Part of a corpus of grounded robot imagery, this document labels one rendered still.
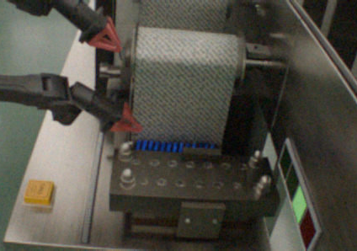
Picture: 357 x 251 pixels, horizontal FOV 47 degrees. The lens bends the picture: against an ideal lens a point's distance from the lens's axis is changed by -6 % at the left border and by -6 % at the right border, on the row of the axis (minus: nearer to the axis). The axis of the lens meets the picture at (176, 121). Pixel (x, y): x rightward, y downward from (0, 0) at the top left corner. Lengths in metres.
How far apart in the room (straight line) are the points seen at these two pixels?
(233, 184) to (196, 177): 0.09
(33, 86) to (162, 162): 0.36
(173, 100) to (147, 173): 0.18
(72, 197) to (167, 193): 0.29
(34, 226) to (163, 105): 0.44
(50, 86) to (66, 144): 0.35
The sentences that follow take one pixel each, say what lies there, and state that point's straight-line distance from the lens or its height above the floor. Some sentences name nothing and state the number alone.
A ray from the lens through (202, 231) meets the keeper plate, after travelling 1.04.
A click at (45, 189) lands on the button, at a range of 1.14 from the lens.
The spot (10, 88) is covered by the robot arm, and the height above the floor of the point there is 1.23.
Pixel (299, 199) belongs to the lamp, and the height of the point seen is 1.19.
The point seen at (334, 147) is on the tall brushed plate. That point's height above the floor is 1.34.
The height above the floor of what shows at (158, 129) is 1.07.
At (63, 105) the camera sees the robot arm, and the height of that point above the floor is 1.17.
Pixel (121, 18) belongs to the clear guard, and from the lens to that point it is 2.07.
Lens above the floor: 1.73
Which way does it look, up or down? 36 degrees down
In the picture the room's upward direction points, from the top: 7 degrees clockwise
